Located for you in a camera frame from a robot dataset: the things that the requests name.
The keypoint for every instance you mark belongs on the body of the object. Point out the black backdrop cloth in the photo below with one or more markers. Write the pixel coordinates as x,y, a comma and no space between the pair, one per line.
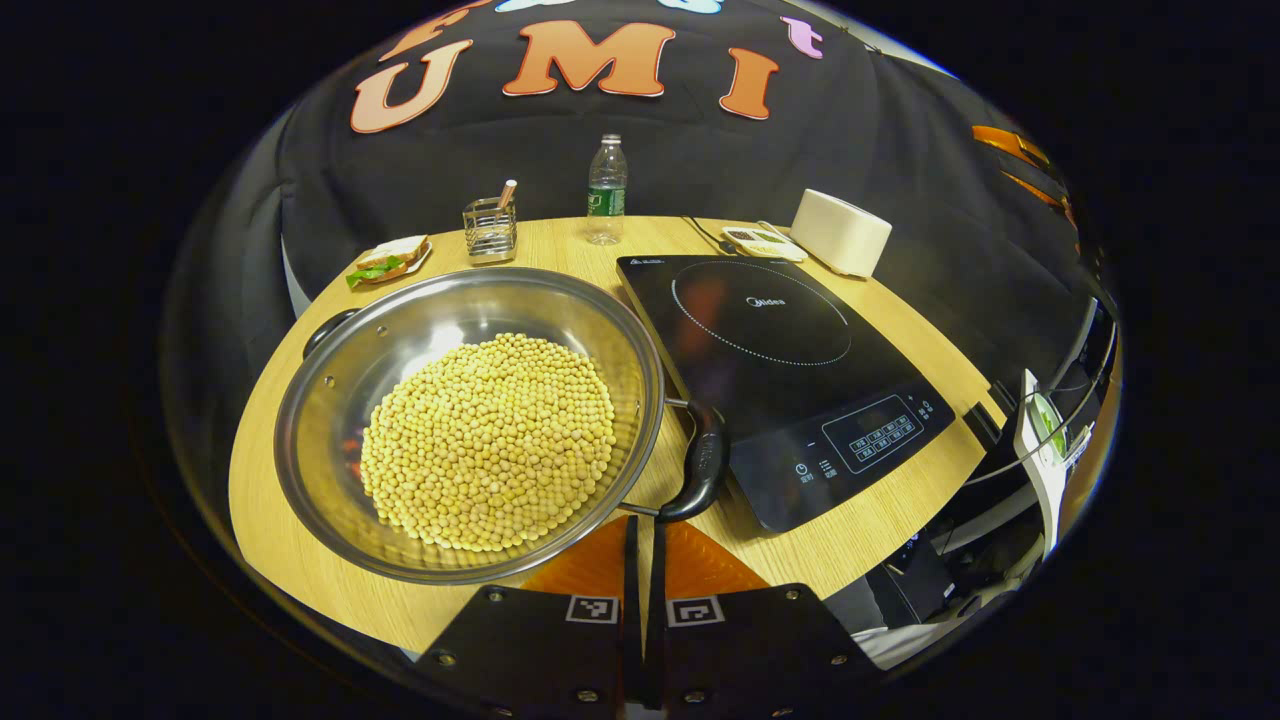
700,160

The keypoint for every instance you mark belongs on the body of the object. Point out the white divided bean dish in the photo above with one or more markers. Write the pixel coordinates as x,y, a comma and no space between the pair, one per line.
765,243

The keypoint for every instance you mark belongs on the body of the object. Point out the white toaster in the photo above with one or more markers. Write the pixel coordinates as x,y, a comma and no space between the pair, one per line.
840,235

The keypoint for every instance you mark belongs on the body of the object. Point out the clear plastic water bottle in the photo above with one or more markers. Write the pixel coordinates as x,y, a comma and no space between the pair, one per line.
606,195

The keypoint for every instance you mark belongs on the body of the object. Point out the white plastic object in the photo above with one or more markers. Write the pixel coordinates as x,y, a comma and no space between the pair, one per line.
1050,490

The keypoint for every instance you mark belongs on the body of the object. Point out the black induction cooktop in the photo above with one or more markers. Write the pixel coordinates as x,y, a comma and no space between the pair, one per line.
790,380

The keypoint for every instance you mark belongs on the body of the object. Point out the black object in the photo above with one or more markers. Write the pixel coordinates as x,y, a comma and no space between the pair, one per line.
910,585

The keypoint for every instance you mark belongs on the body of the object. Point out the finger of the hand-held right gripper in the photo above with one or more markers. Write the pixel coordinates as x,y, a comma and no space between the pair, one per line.
1040,193
1012,146

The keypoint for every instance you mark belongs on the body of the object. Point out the pile of yellow soybeans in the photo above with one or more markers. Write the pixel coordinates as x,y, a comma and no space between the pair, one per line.
490,445

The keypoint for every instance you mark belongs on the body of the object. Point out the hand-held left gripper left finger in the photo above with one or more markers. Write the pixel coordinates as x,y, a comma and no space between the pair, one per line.
540,650

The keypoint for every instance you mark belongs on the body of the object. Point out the sandwich on white plate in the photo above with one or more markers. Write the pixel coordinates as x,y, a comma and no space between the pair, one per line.
390,260

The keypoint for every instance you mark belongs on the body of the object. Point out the metal mesh holder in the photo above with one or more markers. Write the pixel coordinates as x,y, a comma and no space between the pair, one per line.
490,235

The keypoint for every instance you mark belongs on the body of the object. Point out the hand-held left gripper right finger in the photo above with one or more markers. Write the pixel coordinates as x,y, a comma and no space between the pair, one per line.
750,650

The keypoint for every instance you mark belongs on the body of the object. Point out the pink straw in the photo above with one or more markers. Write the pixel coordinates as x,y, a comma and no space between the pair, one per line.
507,193

